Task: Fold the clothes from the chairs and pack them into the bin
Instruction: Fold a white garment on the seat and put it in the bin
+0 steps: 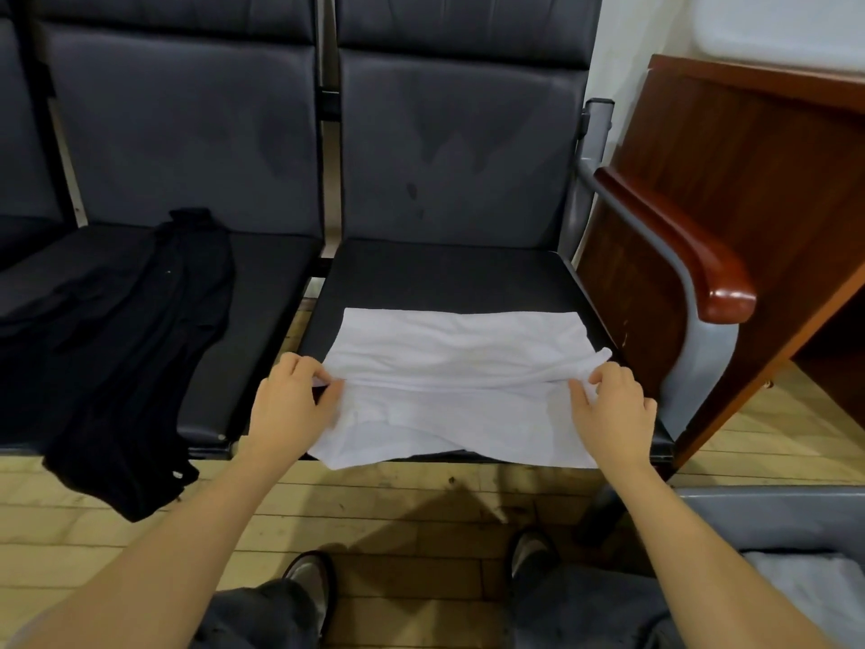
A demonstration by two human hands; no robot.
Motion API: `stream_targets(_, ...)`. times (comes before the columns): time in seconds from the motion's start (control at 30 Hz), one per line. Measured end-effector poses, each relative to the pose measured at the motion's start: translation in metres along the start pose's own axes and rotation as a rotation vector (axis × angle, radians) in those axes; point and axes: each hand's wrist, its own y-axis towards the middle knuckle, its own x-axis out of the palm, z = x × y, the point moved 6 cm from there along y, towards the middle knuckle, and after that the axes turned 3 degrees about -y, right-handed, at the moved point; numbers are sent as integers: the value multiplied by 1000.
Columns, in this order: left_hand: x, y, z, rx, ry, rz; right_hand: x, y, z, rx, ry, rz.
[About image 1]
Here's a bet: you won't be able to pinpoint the person's black shoe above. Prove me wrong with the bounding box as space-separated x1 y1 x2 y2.
506 526 560 592
282 550 338 641

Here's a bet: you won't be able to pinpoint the white plastic tray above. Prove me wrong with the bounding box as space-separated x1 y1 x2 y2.
687 0 865 76

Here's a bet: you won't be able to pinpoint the grey t-shirt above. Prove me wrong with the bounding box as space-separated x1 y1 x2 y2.
743 550 865 649

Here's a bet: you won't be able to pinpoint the white t-shirt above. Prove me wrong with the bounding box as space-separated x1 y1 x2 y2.
306 306 616 471

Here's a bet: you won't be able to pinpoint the black t-shirt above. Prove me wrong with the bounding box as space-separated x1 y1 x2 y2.
0 206 238 523

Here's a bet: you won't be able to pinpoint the person's right hand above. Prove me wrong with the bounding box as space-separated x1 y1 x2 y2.
568 361 660 481

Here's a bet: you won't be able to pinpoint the person's right forearm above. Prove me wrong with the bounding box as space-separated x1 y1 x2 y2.
605 463 833 649

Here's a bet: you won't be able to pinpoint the person's left forearm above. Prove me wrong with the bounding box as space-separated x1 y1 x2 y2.
20 452 292 649

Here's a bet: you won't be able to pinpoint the person's left hand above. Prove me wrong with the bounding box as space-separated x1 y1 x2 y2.
241 352 346 473

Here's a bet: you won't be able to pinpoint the brown wooden bench armrest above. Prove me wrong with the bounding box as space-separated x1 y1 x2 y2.
592 164 759 325

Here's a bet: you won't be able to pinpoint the brown wooden desk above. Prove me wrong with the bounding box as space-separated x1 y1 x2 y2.
574 53 865 468

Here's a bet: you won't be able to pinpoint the grey plastic storage bin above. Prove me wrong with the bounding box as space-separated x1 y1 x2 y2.
669 485 865 649

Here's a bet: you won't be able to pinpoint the person's blue jeans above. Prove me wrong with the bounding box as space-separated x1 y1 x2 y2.
189 563 684 649

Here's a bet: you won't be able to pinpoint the black leather bench seat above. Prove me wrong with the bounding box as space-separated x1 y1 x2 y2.
0 0 326 457
0 0 72 271
297 0 678 468

